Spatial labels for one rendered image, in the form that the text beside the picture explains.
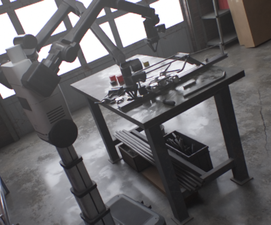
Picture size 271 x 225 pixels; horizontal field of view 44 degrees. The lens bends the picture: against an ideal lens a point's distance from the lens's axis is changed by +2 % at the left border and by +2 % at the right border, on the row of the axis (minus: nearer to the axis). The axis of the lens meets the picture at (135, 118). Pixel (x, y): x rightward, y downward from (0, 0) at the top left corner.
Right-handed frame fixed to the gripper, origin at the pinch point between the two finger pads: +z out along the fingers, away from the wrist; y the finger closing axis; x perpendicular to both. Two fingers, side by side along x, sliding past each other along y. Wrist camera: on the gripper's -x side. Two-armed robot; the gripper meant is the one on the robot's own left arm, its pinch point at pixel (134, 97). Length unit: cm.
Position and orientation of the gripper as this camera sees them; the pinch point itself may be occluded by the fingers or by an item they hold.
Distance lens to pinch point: 196.5
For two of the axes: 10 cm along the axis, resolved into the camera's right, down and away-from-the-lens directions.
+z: 3.1, 8.7, 4.0
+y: 2.5, -4.7, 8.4
